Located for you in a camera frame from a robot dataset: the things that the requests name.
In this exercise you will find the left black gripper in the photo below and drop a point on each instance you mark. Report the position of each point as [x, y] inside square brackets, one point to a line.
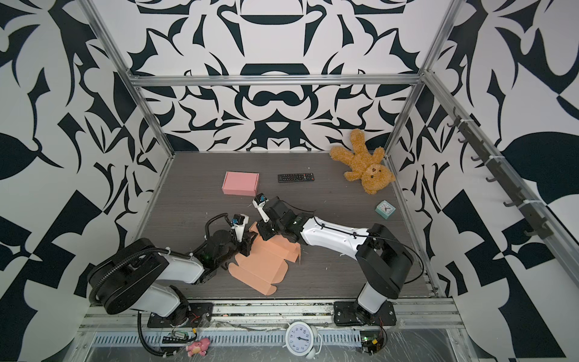
[246, 243]

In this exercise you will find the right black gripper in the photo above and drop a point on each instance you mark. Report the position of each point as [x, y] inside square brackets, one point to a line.
[261, 227]

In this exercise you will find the peach paper box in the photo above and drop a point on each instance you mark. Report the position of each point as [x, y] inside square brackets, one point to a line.
[266, 266]

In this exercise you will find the black tv remote control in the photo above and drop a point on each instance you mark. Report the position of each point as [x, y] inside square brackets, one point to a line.
[295, 177]

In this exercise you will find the pink paper box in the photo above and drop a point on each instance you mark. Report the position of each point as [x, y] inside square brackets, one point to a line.
[240, 183]

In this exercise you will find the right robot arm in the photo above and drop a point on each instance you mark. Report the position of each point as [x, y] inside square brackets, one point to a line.
[384, 261]

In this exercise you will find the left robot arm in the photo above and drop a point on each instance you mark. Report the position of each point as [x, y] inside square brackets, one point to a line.
[130, 279]

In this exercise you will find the green circuit board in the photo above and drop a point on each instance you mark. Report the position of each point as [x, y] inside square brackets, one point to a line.
[179, 337]

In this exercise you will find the small pink toy figure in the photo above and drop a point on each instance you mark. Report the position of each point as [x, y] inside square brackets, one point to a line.
[198, 347]

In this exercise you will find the brown teddy bear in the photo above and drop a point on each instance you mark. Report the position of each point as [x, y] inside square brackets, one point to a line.
[366, 167]

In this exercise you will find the small green alarm clock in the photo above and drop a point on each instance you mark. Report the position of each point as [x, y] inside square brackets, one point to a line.
[385, 209]

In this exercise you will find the white round table clock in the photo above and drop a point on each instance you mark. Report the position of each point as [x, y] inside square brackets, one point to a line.
[303, 340]

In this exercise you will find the black electronics module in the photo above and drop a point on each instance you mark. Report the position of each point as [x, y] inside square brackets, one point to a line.
[373, 341]

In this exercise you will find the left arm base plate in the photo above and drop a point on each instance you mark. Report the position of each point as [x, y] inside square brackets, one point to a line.
[194, 315]

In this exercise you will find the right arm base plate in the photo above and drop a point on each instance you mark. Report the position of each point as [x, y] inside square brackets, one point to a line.
[351, 314]

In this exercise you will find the black wall hook rack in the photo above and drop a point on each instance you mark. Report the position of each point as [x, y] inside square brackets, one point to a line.
[520, 197]

